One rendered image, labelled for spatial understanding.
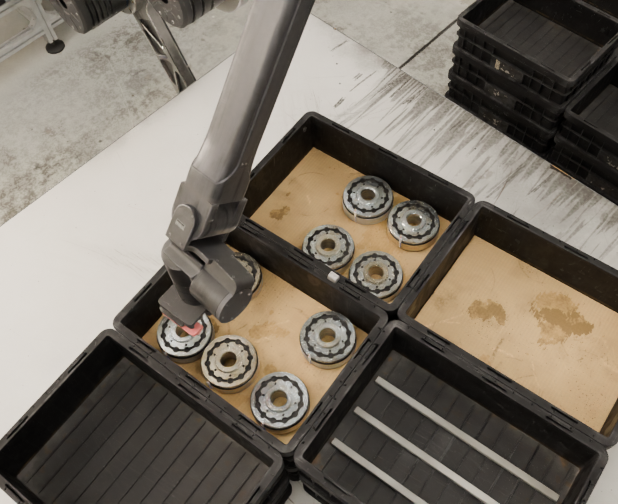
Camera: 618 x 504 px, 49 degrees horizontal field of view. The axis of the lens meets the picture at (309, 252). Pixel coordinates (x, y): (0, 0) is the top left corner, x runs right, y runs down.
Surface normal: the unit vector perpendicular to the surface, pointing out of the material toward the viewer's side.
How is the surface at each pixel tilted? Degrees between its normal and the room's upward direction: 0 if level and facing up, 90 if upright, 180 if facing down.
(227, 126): 50
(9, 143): 0
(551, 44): 0
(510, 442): 0
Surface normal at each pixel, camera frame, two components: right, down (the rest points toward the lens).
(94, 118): -0.05, -0.50
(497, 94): -0.70, 0.64
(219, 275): -0.58, 0.18
